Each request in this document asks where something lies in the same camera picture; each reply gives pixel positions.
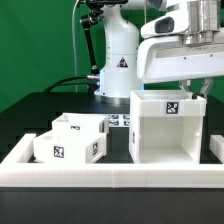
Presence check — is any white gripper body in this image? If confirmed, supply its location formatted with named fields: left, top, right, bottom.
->
left=137, top=29, right=224, bottom=83

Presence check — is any marker tag sheet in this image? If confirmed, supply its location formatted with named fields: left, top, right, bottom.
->
left=109, top=114, right=130, bottom=127

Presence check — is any white drawer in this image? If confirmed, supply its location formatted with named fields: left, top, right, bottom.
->
left=52, top=113, right=109, bottom=134
left=33, top=130, right=107, bottom=164

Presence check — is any white U-shaped border fence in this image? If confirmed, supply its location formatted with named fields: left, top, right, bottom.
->
left=0, top=134, right=224, bottom=188

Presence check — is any white front drawer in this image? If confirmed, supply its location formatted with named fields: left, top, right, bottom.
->
left=33, top=130, right=107, bottom=164

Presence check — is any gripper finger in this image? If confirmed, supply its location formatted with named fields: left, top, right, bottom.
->
left=200, top=78, right=214, bottom=98
left=179, top=80, right=191, bottom=92

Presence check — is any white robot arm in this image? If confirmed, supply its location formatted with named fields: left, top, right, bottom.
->
left=86, top=0, right=224, bottom=102

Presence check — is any white drawer cabinet box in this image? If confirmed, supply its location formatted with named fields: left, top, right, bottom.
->
left=129, top=90, right=207, bottom=164

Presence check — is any black cable bundle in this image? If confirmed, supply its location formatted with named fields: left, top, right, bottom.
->
left=43, top=75, right=101, bottom=93

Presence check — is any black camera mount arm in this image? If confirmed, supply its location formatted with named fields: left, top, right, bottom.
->
left=80, top=0, right=128, bottom=75

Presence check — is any white thin cable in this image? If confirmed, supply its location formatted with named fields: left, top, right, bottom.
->
left=71, top=0, right=81, bottom=93

